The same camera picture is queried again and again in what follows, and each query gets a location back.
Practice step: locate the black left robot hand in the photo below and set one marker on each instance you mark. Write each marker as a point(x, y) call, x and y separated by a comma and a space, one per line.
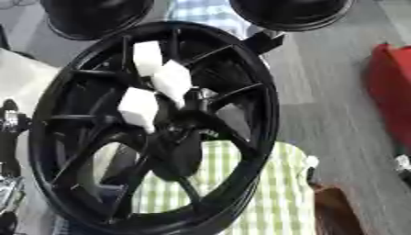
point(8, 150)

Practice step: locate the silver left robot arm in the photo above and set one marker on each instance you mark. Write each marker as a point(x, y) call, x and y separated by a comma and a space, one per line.
point(9, 195)

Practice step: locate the black spoked wheel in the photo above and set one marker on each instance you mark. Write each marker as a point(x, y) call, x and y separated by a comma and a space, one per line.
point(64, 159)

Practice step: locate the black round wheel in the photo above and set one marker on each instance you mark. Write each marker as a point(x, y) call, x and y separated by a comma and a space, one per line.
point(291, 13)
point(91, 18)

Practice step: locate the brown wooden chair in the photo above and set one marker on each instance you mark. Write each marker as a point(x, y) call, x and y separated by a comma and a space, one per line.
point(334, 214)

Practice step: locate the red box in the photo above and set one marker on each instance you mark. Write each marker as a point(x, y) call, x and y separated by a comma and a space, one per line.
point(393, 91)

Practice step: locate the black bracket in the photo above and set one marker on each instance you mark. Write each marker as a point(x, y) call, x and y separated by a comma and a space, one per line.
point(265, 41)

